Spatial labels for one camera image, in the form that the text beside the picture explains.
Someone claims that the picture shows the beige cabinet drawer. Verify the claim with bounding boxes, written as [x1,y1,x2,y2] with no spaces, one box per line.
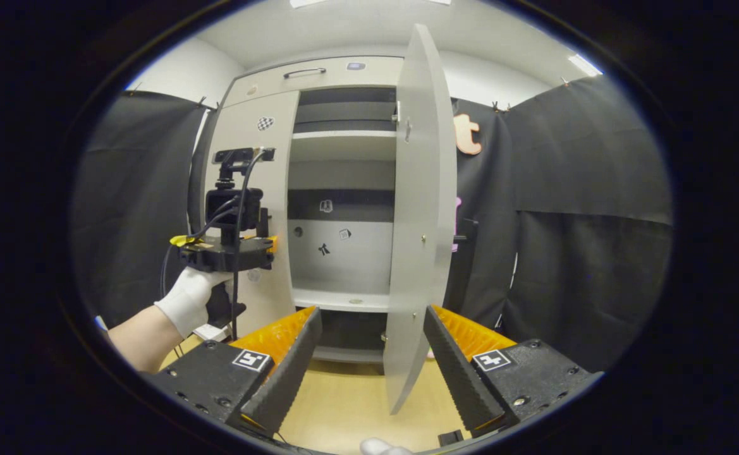
[223,56,405,108]

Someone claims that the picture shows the beige double-door shoe cabinet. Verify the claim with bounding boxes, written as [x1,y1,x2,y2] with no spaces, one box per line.
[204,56,408,367]

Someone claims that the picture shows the large ceiling light panel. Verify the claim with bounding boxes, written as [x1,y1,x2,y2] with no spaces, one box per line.
[290,0,452,8]

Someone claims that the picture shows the beige cabinet door grey stickers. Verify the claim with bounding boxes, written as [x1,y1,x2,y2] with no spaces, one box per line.
[382,24,458,416]

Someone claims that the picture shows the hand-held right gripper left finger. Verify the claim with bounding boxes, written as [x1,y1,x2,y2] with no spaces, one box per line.
[152,306,323,437]

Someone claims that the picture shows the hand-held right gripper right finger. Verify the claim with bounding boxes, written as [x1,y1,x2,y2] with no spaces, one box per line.
[423,305,604,437]

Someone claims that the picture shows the black backdrop cloth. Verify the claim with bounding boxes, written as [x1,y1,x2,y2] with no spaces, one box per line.
[72,76,673,373]

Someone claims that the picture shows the white cabinet shelf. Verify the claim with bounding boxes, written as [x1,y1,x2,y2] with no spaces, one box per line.
[290,130,398,162]
[292,278,390,313]

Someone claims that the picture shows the small ceiling light panel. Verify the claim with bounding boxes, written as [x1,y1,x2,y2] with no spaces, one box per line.
[567,54,604,78]

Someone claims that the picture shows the beige cabinet door checkered sticker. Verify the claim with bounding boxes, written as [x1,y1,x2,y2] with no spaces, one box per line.
[205,90,301,339]

